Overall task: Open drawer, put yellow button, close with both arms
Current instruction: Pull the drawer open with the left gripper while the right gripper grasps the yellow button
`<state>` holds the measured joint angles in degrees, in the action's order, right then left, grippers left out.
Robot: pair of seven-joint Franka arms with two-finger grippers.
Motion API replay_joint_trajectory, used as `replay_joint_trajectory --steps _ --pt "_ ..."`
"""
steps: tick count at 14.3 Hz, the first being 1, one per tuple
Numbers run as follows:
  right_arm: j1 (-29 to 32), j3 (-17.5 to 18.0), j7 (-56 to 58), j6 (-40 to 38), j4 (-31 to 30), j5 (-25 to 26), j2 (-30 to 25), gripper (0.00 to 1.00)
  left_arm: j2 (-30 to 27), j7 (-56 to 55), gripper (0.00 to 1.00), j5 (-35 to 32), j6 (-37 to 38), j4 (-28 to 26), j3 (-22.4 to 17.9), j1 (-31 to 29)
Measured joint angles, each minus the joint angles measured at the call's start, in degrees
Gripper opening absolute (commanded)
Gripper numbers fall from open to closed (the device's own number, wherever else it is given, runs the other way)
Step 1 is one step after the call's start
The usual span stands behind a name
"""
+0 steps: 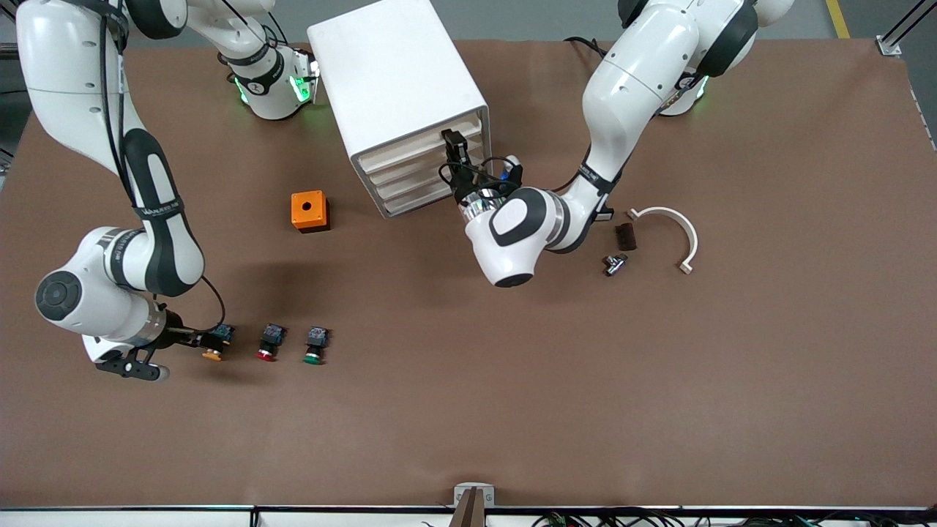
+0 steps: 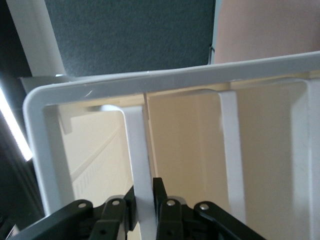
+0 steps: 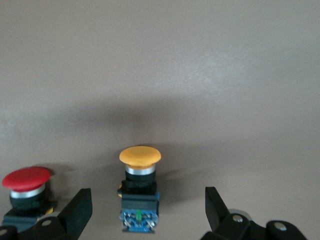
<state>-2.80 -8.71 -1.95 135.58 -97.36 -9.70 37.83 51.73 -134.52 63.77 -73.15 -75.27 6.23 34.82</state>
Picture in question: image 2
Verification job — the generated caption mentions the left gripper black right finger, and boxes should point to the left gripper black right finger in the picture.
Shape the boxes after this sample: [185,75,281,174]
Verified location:
[152,177,266,240]

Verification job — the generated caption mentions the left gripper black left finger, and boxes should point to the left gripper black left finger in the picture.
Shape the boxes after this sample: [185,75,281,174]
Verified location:
[9,186,138,240]

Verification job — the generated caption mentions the white plastic drawer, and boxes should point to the white plastic drawer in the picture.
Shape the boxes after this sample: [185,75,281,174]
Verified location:
[58,103,157,240]
[143,88,247,240]
[236,77,320,240]

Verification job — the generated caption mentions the white drawer cabinet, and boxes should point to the white drawer cabinet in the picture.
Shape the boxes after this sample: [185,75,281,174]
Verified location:
[19,49,320,240]

